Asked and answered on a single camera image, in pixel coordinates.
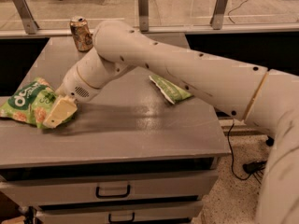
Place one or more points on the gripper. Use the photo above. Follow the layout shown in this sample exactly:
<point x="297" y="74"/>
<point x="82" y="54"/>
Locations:
<point x="75" y="84"/>

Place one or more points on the green rice chip bag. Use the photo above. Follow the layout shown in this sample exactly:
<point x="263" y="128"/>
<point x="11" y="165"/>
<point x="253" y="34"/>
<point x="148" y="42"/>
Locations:
<point x="31" y="104"/>

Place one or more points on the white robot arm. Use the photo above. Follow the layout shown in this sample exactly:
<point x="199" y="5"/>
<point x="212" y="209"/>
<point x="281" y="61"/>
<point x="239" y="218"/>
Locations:
<point x="265" y="99"/>

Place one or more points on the orange soda can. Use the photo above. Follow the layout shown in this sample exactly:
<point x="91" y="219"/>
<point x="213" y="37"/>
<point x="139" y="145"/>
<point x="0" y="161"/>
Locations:
<point x="81" y="34"/>

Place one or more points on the green Kettle chip bag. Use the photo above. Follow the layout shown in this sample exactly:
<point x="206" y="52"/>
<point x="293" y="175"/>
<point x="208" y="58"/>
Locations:
<point x="171" y="92"/>

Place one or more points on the left metal glass bracket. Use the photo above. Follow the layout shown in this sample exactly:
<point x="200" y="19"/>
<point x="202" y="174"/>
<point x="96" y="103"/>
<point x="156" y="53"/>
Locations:
<point x="29" y="24"/>

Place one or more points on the metal glass bracket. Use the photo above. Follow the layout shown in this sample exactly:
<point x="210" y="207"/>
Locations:
<point x="143" y="14"/>
<point x="29" y="24"/>
<point x="218" y="14"/>

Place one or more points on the upper drawer with handle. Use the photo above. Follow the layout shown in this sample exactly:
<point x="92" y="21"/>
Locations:
<point x="109" y="188"/>

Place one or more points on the drawer with handle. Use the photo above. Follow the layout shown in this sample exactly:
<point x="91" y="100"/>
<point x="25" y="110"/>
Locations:
<point x="147" y="213"/>
<point x="109" y="188"/>

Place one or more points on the middle metal glass bracket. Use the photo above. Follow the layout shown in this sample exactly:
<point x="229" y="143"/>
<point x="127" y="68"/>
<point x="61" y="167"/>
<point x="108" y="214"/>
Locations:
<point x="143" y="14"/>

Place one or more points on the lower drawer with handle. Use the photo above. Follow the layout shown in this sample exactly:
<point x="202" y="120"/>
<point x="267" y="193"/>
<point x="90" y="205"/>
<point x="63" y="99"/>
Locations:
<point x="147" y="213"/>

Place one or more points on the right metal glass bracket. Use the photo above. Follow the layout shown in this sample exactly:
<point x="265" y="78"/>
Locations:
<point x="218" y="14"/>

